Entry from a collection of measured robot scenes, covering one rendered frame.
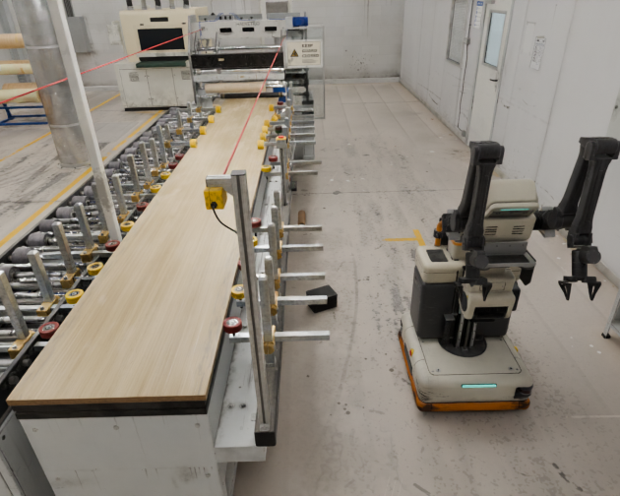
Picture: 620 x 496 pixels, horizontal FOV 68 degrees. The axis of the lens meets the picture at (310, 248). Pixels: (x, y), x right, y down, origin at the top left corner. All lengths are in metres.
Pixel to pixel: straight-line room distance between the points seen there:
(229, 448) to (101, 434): 0.48
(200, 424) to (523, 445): 1.75
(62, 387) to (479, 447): 2.03
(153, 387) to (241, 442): 0.41
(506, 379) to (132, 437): 1.89
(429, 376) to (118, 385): 1.60
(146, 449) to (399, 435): 1.37
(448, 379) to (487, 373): 0.23
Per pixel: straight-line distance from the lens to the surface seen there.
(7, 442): 2.30
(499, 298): 2.44
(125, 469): 2.15
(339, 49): 12.73
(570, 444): 2.99
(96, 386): 1.90
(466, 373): 2.75
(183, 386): 1.79
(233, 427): 1.99
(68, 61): 2.70
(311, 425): 2.77
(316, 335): 2.02
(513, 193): 2.18
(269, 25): 6.62
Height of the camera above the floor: 2.13
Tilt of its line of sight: 29 degrees down
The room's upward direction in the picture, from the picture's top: 2 degrees counter-clockwise
